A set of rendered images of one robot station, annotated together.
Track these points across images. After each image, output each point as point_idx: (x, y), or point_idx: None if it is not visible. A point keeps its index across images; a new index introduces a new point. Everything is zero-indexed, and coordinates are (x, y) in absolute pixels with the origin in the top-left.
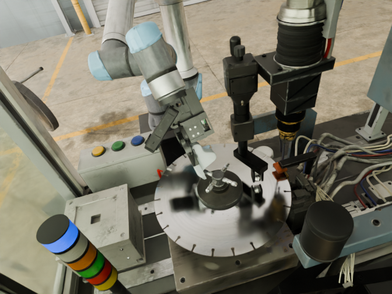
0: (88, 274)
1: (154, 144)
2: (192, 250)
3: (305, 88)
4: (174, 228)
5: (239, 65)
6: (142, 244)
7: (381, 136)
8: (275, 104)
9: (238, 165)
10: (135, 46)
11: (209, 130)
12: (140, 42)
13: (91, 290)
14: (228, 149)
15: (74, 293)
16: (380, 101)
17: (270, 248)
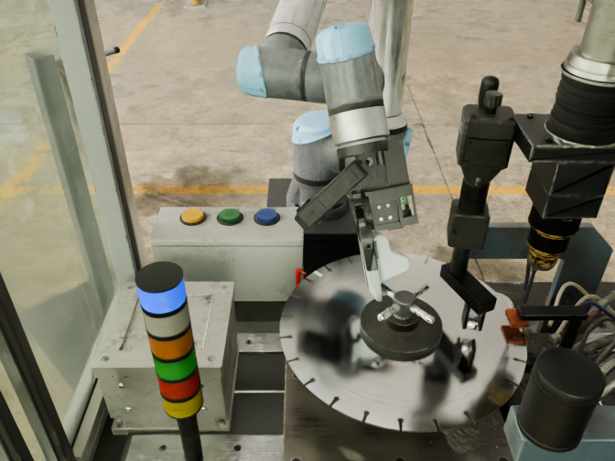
0: (173, 373)
1: (312, 216)
2: (324, 422)
3: (585, 183)
4: (307, 366)
5: (487, 121)
6: (230, 397)
7: None
8: (531, 198)
9: (443, 298)
10: (329, 54)
11: (410, 218)
12: (339, 49)
13: (124, 449)
14: (431, 268)
15: (94, 444)
16: None
17: (465, 455)
